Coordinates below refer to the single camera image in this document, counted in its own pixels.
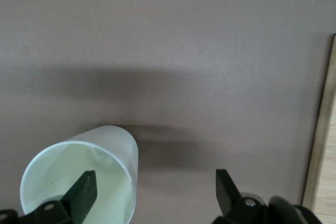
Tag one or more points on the brown table cover sheet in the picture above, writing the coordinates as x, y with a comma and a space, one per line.
168, 51

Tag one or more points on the white plastic cup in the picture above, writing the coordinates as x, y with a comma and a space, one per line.
52, 169

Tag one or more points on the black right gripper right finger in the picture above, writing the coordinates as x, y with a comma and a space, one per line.
225, 195

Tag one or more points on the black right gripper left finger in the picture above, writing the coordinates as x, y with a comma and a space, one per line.
81, 197

